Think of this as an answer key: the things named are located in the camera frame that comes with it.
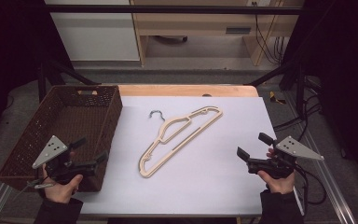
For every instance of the black curtain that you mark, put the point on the black curtain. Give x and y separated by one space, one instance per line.
9 46
345 62

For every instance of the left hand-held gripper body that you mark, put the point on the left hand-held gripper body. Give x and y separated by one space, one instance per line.
51 149

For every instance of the person's right hand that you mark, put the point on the person's right hand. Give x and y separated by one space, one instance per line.
279 186

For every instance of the black frame leg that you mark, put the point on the black frame leg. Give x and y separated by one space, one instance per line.
57 73
292 70

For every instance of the cream plastic clothes hanger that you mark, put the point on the cream plastic clothes hanger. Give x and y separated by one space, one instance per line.
143 165
180 123

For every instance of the brown woven basket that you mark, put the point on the brown woven basket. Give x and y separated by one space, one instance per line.
65 124

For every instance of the white cabinet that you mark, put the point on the white cabinet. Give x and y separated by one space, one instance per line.
96 34

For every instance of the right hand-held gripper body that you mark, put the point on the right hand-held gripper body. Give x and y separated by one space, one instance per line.
295 147

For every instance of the black horizontal frame bar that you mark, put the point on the black horizontal frame bar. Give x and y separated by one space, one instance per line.
167 9

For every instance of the yellow and black tool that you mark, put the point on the yellow and black tool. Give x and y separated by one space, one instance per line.
275 98

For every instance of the person's left hand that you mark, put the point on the person's left hand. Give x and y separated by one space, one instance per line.
60 191

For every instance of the light wooden desk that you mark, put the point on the light wooden desk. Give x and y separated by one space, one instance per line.
192 23

